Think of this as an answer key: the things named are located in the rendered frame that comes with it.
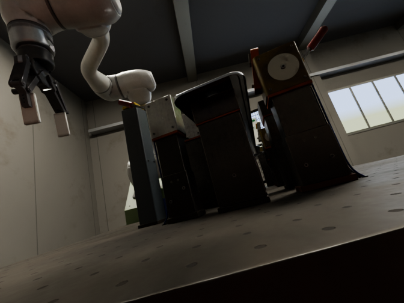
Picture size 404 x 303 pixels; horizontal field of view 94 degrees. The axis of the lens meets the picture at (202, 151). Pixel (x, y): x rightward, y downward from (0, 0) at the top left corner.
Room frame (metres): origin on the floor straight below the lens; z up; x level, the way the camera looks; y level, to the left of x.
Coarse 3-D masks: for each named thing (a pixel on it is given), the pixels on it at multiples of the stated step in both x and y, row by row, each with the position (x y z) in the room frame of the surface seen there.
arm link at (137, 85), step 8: (128, 72) 0.87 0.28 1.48; (136, 72) 0.88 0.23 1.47; (144, 72) 0.89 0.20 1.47; (120, 80) 0.87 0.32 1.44; (128, 80) 0.87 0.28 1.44; (136, 80) 0.88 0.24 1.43; (144, 80) 0.89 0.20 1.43; (152, 80) 0.92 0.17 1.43; (120, 88) 0.89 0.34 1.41; (128, 88) 0.89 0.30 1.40; (136, 88) 0.91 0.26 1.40; (144, 88) 0.92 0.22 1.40; (152, 88) 0.95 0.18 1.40; (128, 96) 0.93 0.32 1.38; (136, 96) 0.94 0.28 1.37; (144, 96) 0.95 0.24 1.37; (144, 104) 1.00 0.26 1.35; (152, 144) 1.20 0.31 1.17; (160, 176) 1.36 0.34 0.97
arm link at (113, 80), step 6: (108, 78) 0.84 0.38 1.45; (114, 78) 0.86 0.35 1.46; (114, 84) 0.87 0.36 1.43; (108, 90) 0.86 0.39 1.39; (114, 90) 0.88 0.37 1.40; (120, 90) 0.90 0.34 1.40; (102, 96) 0.89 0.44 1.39; (108, 96) 0.90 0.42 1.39; (114, 96) 0.91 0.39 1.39; (120, 96) 0.93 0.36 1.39
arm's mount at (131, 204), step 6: (132, 186) 1.52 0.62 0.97; (132, 192) 1.47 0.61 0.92; (162, 192) 1.43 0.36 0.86; (132, 198) 1.43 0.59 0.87; (126, 204) 1.40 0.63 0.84; (132, 204) 1.39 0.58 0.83; (126, 210) 1.36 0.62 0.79; (132, 210) 1.36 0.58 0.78; (126, 216) 1.36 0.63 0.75; (132, 216) 1.36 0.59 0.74; (126, 222) 1.36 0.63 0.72; (132, 222) 1.36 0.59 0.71
